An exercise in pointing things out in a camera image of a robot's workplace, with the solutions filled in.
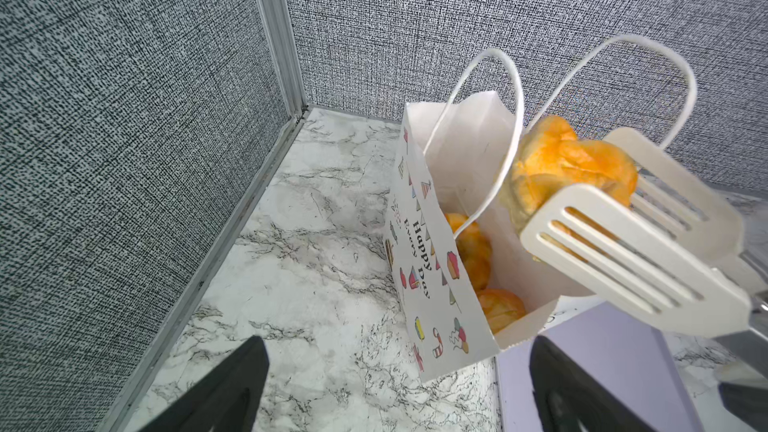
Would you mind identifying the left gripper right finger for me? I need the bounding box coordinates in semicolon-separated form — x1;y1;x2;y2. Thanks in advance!
529;336;652;431

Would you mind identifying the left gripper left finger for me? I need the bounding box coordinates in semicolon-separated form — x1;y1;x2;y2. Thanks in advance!
143;336;269;432

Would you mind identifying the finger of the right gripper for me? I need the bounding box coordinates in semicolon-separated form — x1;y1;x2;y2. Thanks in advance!
718;383;768;432

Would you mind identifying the reddish brown triangular bread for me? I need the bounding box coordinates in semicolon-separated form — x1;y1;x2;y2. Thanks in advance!
477;288;527;334

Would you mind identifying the glazed ring donut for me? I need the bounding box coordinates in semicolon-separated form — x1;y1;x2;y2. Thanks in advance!
456;223;492;292

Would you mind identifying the round flaky bun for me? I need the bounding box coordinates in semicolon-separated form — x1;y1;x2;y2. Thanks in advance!
499;116;638;232

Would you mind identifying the white paper gift bag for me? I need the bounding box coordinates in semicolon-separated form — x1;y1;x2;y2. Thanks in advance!
383;34;699;384

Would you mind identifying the lavender plastic tray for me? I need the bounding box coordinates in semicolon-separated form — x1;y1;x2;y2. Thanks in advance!
496;304;703;431

